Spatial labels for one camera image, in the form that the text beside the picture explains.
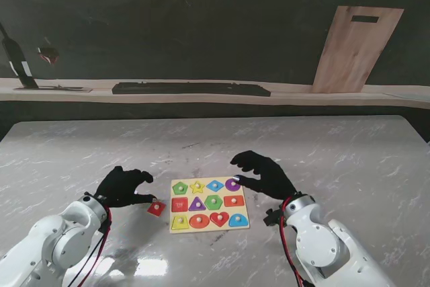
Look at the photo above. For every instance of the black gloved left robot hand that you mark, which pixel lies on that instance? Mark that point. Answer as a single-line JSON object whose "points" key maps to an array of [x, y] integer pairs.
{"points": [[117, 189]]}

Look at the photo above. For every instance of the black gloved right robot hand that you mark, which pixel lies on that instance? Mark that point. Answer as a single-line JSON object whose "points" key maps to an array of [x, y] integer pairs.
{"points": [[275, 183]]}

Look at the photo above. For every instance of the red square puzzle piece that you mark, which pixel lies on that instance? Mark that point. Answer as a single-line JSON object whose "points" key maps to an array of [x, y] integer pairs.
{"points": [[155, 210]]}

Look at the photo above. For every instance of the purple circle puzzle piece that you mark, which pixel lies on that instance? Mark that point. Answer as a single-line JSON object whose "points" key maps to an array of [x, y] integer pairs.
{"points": [[231, 187]]}

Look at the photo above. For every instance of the orange rectangle puzzle piece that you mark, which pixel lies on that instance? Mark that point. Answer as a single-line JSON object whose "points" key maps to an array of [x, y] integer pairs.
{"points": [[228, 203]]}

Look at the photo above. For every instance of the blue semicircle puzzle piece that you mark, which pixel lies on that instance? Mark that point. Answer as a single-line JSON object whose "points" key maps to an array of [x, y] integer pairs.
{"points": [[235, 223]]}

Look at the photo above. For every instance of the green pentagon puzzle piece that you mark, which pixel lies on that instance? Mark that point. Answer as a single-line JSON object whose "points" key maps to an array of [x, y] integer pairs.
{"points": [[177, 190]]}

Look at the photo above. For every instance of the blue diamond puzzle piece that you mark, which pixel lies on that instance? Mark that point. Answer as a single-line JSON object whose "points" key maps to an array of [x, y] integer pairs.
{"points": [[211, 186]]}

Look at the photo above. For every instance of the green hexagon puzzle piece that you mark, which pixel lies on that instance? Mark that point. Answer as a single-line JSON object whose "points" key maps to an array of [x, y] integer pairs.
{"points": [[209, 203]]}

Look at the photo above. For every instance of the red heart puzzle piece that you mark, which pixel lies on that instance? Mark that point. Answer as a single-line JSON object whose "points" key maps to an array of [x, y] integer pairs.
{"points": [[215, 220]]}

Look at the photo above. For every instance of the yellow wooden shape puzzle board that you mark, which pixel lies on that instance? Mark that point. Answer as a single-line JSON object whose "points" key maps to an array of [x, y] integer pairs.
{"points": [[215, 230]]}

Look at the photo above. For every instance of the yellow star puzzle piece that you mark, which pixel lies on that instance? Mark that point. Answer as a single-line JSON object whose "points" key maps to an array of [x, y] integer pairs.
{"points": [[195, 189]]}

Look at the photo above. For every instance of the purple triangle puzzle piece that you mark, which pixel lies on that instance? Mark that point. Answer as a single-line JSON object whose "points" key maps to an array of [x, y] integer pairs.
{"points": [[195, 207]]}

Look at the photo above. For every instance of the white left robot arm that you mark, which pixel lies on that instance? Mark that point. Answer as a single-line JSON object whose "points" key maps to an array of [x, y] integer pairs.
{"points": [[50, 240]]}

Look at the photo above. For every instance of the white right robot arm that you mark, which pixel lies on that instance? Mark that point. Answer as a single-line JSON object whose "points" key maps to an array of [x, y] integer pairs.
{"points": [[322, 250]]}

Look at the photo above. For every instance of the wooden cutting board with slot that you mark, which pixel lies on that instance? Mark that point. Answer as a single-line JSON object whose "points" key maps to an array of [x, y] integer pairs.
{"points": [[356, 51]]}

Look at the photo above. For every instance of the light wooden shelf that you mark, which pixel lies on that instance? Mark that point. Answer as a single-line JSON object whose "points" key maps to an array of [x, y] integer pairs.
{"points": [[302, 97]]}

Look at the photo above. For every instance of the flat tray under bottle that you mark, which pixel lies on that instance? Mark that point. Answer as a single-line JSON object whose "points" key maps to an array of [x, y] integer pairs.
{"points": [[67, 89]]}

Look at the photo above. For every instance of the red wine glass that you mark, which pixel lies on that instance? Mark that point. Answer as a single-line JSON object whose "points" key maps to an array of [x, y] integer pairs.
{"points": [[48, 54]]}

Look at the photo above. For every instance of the dark wine bottle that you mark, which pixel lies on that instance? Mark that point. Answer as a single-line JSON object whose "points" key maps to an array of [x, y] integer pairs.
{"points": [[18, 58]]}

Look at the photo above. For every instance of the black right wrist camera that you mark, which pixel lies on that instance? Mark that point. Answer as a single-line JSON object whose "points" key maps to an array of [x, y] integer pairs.
{"points": [[272, 218]]}

